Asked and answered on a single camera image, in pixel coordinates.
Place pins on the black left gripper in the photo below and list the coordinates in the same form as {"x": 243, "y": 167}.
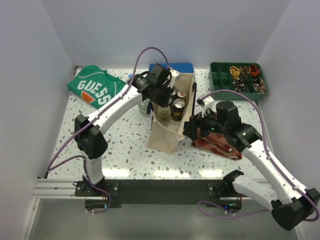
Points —
{"x": 164, "y": 102}

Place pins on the green cap soda bottle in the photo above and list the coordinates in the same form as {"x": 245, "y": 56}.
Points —
{"x": 143, "y": 107}

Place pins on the black can silver tab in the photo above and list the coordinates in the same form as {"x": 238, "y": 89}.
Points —
{"x": 177, "y": 109}

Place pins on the green Guess t-shirt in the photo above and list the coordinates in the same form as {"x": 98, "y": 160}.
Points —
{"x": 95, "y": 86}

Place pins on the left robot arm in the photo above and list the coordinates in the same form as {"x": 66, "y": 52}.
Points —
{"x": 90, "y": 130}

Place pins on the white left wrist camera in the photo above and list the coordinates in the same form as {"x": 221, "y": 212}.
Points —
{"x": 172, "y": 76}

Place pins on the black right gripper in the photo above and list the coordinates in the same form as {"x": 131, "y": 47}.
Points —
{"x": 196, "y": 121}

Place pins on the green compartment tray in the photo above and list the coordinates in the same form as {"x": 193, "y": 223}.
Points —
{"x": 241, "y": 77}

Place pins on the red tab can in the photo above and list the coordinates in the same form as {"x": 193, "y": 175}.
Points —
{"x": 181, "y": 94}

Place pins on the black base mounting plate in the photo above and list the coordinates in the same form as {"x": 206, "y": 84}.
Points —
{"x": 165, "y": 191}

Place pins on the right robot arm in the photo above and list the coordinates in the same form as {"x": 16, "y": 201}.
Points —
{"x": 289, "y": 201}

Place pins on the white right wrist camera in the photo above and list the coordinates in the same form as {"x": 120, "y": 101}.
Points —
{"x": 206, "y": 103}

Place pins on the folded blue cloth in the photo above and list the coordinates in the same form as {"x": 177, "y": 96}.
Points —
{"x": 182, "y": 67}

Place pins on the Pocari Sweat bottle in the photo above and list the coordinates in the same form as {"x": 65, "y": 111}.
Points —
{"x": 129, "y": 77}

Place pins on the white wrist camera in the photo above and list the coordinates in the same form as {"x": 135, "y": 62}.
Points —
{"x": 172, "y": 76}
{"x": 206, "y": 103}

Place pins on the red plaid cloth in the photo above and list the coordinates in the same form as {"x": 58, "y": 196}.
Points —
{"x": 217, "y": 144}

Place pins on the beige canvas tote bag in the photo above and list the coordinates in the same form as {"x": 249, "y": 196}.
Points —
{"x": 166, "y": 138}

